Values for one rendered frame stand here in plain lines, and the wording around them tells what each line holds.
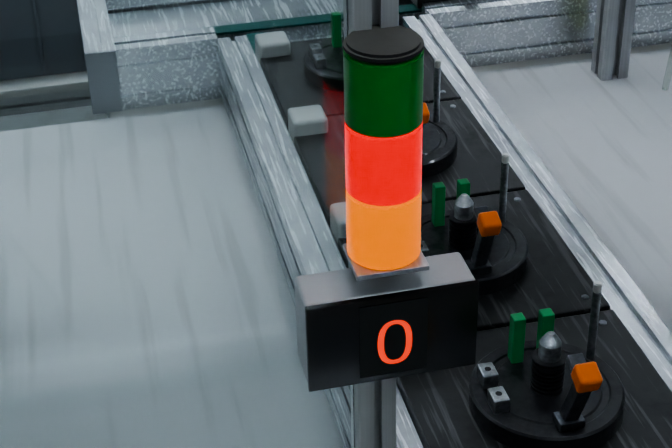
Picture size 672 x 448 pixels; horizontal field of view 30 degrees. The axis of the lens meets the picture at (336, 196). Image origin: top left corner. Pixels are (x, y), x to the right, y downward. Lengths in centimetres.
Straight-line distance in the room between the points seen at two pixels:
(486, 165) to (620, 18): 53
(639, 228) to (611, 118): 30
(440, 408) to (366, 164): 42
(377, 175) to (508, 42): 126
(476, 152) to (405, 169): 77
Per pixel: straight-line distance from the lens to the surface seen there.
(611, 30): 198
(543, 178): 154
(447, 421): 116
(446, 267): 87
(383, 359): 87
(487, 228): 124
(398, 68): 76
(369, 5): 78
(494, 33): 203
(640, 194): 172
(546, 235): 141
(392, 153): 78
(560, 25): 206
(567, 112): 191
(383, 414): 96
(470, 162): 154
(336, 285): 85
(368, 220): 81
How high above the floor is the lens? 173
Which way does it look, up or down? 31 degrees down
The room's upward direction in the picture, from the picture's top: 1 degrees counter-clockwise
